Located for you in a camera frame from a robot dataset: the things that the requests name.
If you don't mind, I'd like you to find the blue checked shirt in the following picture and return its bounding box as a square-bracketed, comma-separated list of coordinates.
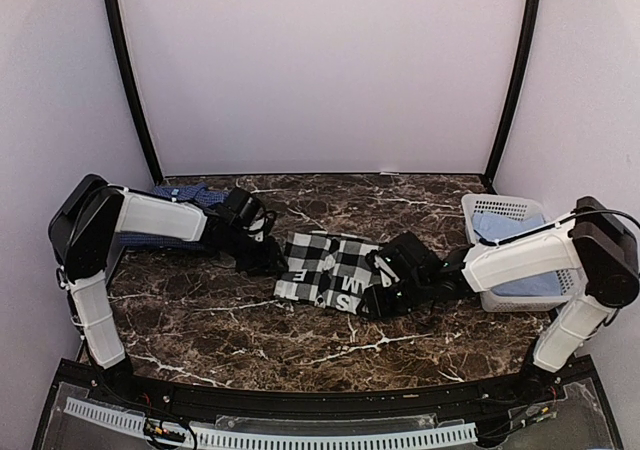
[119, 183, 228, 253]

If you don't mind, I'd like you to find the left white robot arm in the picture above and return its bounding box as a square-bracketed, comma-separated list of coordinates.
[48, 174, 288, 406]

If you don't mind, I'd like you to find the white slotted cable duct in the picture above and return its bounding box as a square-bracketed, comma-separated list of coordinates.
[64, 397, 477, 449]

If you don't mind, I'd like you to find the black corner post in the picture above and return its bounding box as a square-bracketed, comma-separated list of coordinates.
[483, 0, 540, 187]
[103, 0, 164, 184]

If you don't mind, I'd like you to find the white plastic laundry basket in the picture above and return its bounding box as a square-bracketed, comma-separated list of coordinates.
[461, 194, 586, 312]

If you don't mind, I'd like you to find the black left corner post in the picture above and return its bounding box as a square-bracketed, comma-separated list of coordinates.
[103, 0, 164, 184]

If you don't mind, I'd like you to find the light blue shirt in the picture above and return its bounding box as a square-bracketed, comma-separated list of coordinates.
[472, 212, 562, 297]

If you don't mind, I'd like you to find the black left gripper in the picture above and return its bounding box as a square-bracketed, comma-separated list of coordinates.
[216, 226, 288, 276]

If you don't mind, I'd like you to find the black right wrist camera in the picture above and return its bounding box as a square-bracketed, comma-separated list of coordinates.
[365, 232, 444, 287]

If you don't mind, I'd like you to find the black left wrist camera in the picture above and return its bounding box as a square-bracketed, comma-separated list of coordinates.
[218, 187, 277, 236]

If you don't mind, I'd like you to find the black white plaid shirt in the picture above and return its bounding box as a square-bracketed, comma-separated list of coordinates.
[274, 231, 382, 319]

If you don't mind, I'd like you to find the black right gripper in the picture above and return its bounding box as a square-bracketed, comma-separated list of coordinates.
[355, 274, 431, 321]

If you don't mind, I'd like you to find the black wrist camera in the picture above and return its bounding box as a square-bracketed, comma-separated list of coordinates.
[365, 232, 444, 287]
[218, 187, 277, 236]

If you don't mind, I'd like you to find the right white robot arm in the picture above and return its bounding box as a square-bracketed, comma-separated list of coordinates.
[356, 196, 639, 404]

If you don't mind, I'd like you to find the black right corner post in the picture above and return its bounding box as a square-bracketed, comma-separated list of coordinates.
[483, 0, 540, 187]

